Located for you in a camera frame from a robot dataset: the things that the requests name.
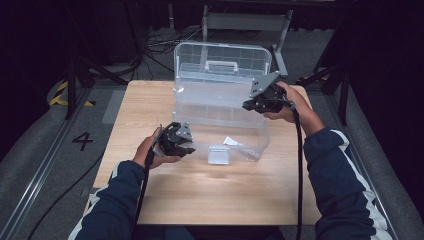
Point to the metal floor rail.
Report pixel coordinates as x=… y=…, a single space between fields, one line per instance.
x=36 y=176
x=363 y=166

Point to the person's right hand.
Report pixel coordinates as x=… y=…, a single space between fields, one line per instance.
x=300 y=103

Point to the yellow black floor tape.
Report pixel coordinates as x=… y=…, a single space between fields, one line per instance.
x=61 y=96

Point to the clear plastic storage box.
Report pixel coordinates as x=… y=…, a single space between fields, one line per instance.
x=220 y=90

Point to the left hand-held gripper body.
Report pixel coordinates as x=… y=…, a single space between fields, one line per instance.
x=171 y=140

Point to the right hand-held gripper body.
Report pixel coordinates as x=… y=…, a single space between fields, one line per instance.
x=270 y=93

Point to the black metal stand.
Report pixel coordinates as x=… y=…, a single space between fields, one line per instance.
x=335 y=80
x=78 y=80

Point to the person's left hand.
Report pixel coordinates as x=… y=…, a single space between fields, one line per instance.
x=143 y=153

